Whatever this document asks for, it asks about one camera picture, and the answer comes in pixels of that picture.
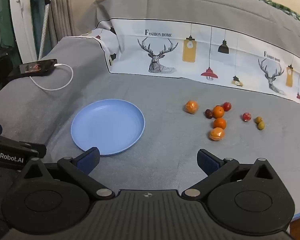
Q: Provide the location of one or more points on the white window frame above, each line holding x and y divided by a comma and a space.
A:
21, 17

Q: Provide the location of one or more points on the bare orange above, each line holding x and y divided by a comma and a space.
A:
219, 123
218, 112

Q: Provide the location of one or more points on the green olive fruit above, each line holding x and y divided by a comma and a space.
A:
261, 125
258, 119

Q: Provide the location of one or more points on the deer print grey duvet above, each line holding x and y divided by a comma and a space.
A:
130, 55

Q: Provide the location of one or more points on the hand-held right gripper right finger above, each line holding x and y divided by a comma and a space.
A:
207, 161

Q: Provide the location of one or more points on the black smartphone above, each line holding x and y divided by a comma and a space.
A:
37, 66

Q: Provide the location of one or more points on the blue plate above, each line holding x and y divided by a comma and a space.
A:
107, 127

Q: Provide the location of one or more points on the teal curtain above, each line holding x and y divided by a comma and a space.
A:
36, 17

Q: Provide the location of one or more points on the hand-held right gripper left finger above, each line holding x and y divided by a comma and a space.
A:
90, 158

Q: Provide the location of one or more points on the grey bed sheet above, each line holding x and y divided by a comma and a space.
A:
165, 92

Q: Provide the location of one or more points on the grey curtain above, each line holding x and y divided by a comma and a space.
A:
61, 10

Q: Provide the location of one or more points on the red round fruit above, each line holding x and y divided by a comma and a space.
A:
227, 106

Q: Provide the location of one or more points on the plastic orange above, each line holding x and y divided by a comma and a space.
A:
217, 134
191, 107

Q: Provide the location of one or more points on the dark red jujube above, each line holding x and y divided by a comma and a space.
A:
208, 113

